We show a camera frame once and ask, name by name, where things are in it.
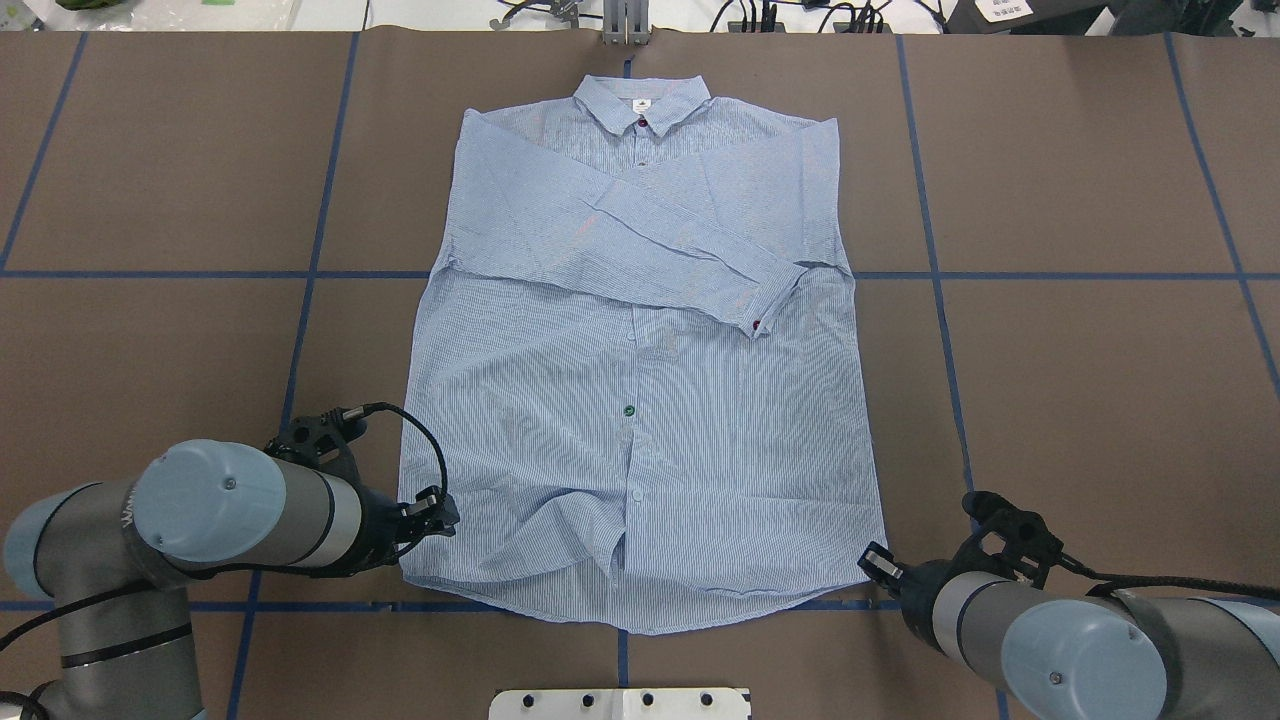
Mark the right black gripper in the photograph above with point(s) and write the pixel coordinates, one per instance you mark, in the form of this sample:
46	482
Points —
918	584

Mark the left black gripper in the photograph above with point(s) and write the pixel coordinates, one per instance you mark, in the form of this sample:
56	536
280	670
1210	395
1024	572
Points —
378	511

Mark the light blue button shirt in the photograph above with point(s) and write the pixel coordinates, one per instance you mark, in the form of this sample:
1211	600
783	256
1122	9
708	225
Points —
639	352

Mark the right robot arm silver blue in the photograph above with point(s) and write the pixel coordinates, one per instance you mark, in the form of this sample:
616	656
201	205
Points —
1123	656

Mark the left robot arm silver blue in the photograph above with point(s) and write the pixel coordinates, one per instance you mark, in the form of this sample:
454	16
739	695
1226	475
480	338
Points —
116	560

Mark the green fabric pouch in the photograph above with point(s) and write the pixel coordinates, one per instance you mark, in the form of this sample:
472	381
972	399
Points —
81	6

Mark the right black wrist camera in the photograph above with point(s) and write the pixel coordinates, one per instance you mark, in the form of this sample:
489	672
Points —
1009	542

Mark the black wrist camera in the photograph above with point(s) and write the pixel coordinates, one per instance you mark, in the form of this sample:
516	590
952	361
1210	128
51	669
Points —
322	442
1009	542

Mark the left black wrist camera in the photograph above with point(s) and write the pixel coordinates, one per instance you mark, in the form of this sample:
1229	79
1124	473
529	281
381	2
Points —
322	442

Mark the white mast base plate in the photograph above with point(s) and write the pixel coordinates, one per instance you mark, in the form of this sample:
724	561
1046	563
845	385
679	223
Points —
624	703

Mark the aluminium frame post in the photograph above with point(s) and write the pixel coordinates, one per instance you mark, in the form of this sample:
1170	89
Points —
626	22

